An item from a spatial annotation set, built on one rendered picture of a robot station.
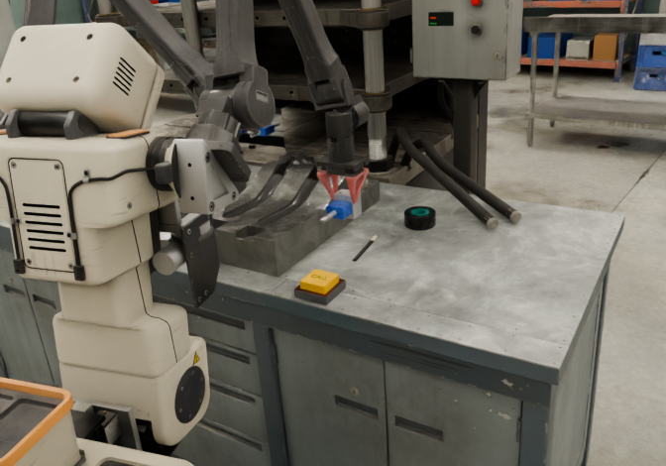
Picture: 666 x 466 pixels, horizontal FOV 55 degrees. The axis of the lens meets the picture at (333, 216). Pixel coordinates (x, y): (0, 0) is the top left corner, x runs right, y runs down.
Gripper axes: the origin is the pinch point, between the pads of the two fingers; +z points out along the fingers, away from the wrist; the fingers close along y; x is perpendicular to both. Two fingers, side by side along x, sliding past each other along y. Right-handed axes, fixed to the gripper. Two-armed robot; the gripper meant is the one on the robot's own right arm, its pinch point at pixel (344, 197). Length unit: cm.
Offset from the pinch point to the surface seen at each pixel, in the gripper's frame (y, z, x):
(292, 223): 12.1, 6.4, 4.0
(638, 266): -46, 94, -184
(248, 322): 20.5, 29.3, 14.5
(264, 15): 68, -33, -67
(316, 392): 2.5, 43.5, 14.5
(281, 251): 10.3, 9.9, 11.5
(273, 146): 70, 12, -66
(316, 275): -1.2, 11.6, 15.3
